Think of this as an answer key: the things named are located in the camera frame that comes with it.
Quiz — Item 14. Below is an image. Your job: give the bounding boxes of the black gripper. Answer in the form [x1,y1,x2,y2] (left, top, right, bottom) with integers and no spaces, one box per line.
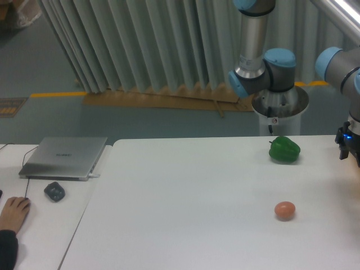
[335,121,360,168]

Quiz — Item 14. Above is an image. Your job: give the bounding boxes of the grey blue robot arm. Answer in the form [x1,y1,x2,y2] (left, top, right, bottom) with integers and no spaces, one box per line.
[228,1,359,163]

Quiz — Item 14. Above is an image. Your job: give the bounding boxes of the green bell pepper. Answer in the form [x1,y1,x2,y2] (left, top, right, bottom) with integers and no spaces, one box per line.
[268,136,301,163]

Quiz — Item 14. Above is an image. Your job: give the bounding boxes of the person's bare hand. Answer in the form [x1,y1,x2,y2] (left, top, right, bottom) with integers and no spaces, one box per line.
[1,197,27,234]

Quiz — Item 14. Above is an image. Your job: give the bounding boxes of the brown egg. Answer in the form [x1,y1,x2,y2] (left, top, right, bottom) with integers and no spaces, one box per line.
[274,201,296,221]

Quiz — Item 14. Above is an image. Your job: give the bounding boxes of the brown cardboard sheet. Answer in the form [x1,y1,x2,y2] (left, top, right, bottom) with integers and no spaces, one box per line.
[82,82,253,117]

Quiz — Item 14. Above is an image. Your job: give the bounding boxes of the grey pleated curtain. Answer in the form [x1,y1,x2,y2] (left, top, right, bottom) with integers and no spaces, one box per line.
[39,1,359,93]

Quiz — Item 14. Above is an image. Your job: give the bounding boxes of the silver closed laptop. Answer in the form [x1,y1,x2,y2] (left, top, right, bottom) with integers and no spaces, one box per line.
[19,137,107,181]

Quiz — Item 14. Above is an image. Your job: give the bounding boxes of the small black controller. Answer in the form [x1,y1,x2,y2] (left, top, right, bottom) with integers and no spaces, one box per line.
[44,182,66,203]

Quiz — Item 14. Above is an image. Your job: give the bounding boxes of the black computer mouse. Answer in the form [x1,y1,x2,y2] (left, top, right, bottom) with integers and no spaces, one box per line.
[22,198,31,216]

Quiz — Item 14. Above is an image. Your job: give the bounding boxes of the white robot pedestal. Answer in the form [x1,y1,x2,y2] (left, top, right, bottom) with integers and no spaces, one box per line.
[251,86,309,136]

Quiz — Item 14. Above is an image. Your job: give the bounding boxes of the black mouse cable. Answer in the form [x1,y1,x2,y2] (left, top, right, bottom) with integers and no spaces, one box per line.
[0,142,42,199]

